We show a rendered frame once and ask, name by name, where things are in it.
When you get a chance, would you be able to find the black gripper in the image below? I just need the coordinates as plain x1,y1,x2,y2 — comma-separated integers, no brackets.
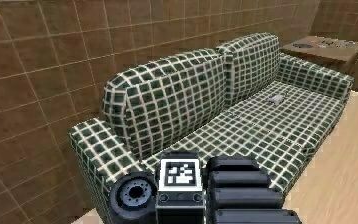
108,171,159,224

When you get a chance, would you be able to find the small grey object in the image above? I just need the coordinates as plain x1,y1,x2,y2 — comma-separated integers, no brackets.
267,94,286,104

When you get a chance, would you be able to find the brown side table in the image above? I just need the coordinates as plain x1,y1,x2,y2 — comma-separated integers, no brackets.
280,35,358,75

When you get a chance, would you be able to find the green checked sofa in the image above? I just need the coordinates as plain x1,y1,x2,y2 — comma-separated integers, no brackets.
68,32,355,224

